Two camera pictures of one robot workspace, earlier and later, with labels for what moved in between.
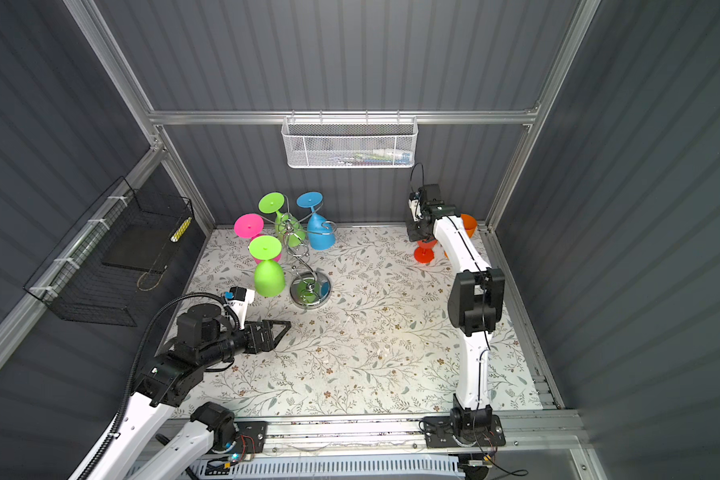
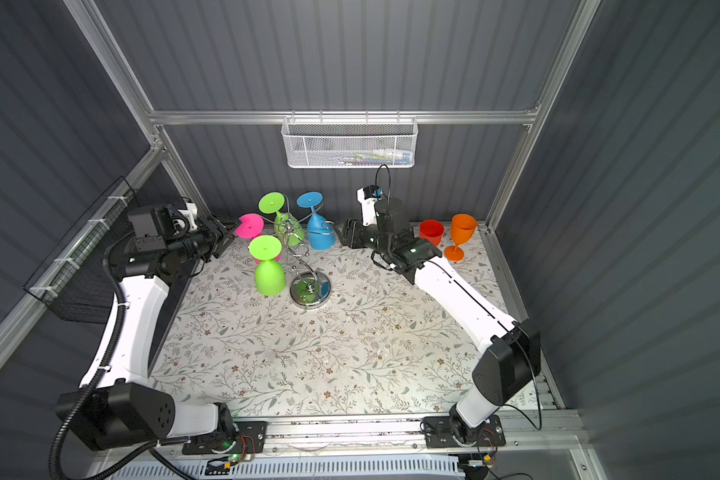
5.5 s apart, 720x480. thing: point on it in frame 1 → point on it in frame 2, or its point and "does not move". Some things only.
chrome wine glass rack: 309,288 does not move
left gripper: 268,342 → 215,233
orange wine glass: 469,223 does not move
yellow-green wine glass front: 269,279 does not move
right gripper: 414,236 → 353,232
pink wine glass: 250,226 does not move
